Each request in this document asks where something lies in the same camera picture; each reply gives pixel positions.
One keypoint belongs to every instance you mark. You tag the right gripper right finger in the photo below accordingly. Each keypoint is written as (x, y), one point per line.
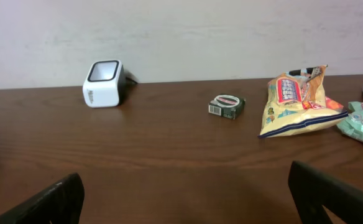
(313, 191)

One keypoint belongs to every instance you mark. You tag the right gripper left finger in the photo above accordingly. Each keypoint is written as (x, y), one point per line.
(60, 203)

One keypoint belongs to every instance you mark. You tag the yellow snack bag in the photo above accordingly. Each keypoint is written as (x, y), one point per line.
(296, 104)

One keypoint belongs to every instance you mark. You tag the dark green round-label box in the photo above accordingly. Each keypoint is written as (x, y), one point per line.
(226, 106)

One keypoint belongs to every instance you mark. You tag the orange tissue pack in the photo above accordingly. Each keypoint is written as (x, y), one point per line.
(333, 105)

